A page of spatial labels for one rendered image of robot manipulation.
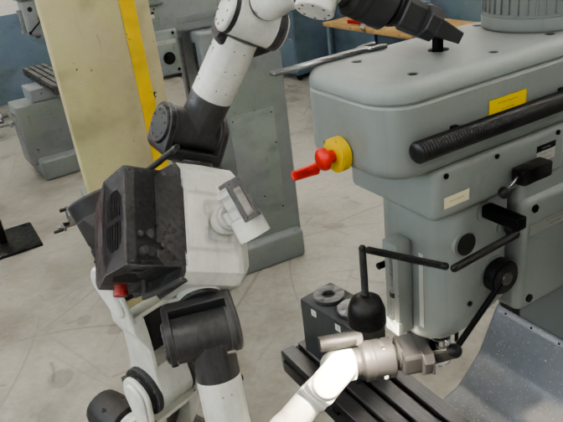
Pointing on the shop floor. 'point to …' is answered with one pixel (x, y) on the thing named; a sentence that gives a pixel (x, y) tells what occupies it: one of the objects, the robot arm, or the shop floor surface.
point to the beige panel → (105, 82)
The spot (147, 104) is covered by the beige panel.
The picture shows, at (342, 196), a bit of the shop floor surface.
